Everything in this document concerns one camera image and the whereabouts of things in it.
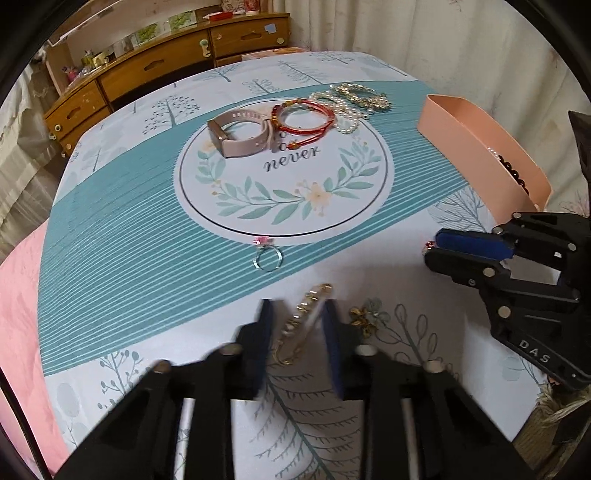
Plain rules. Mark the silver ring pink flower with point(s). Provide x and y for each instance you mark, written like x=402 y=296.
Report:
x=268 y=256

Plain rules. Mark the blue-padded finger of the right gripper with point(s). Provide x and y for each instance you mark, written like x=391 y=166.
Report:
x=481 y=244

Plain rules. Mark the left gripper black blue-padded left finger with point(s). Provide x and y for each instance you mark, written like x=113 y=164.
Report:
x=137 y=439

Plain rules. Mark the white floral curtain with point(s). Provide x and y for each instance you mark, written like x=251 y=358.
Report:
x=484 y=51

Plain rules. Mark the pink quilted bedspread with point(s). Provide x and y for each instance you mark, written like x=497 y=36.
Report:
x=20 y=351

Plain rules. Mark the teal white tree tablecloth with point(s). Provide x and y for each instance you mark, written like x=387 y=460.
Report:
x=149 y=245

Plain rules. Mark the pink jewelry box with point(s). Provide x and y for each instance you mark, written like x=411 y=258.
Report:
x=496 y=166

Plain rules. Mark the gold flower brooch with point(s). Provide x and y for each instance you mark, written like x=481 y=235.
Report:
x=369 y=317

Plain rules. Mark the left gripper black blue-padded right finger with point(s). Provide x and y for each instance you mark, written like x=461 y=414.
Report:
x=418 y=422

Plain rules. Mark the pink smartwatch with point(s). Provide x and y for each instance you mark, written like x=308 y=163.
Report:
x=239 y=132

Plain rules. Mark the lace-covered piano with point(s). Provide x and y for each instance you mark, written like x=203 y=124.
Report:
x=30 y=159

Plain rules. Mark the gold pearl pin brooch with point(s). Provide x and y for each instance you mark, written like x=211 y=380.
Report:
x=295 y=330

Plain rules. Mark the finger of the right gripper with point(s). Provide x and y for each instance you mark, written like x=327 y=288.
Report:
x=465 y=269

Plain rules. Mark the wooden desk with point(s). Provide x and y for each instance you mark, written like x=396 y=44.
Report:
x=170 y=58

